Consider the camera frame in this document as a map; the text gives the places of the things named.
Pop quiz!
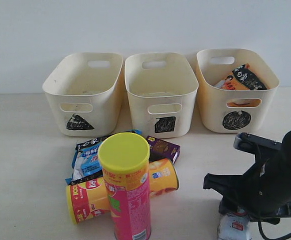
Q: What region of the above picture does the cream bin triangle mark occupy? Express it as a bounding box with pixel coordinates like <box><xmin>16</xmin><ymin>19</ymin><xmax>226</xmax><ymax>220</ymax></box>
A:
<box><xmin>42</xmin><ymin>52</ymin><xmax>124</xmax><ymax>137</ymax></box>

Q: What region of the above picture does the blue white milk carton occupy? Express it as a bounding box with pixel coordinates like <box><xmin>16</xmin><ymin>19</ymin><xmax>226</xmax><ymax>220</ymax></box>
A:
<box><xmin>217</xmin><ymin>207</ymin><xmax>252</xmax><ymax>240</ymax></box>

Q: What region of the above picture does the cream bin square mark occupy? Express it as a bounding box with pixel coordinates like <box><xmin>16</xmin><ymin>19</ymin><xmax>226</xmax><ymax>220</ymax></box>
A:
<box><xmin>124</xmin><ymin>52</ymin><xmax>199</xmax><ymax>139</ymax></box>

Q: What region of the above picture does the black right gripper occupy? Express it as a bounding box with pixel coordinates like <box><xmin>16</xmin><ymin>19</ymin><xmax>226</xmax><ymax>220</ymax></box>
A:
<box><xmin>203</xmin><ymin>154</ymin><xmax>291</xmax><ymax>224</ymax></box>

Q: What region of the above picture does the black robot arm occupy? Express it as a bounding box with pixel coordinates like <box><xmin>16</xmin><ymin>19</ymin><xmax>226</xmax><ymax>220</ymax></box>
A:
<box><xmin>203</xmin><ymin>130</ymin><xmax>291</xmax><ymax>225</ymax></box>

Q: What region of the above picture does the purple small box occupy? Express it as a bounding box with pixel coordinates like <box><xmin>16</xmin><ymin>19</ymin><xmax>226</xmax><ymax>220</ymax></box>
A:
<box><xmin>145</xmin><ymin>135</ymin><xmax>181</xmax><ymax>165</ymax></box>

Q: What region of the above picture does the cream bin circle mark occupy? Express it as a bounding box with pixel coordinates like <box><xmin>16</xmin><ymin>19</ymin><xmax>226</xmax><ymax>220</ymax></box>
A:
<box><xmin>196</xmin><ymin>48</ymin><xmax>280</xmax><ymax>133</ymax></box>

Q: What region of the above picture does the blue instant noodle packet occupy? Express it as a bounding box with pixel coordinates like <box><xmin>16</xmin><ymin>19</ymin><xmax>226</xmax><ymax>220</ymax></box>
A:
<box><xmin>65</xmin><ymin>129</ymin><xmax>150</xmax><ymax>186</ymax></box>

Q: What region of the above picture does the orange instant noodle packet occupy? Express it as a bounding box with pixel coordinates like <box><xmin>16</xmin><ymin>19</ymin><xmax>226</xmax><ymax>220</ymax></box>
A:
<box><xmin>214</xmin><ymin>63</ymin><xmax>268</xmax><ymax>108</ymax></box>

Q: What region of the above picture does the pink chips can yellow lid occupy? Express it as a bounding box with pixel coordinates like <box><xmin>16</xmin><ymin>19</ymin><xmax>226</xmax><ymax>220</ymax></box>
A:
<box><xmin>98</xmin><ymin>132</ymin><xmax>152</xmax><ymax>240</ymax></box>

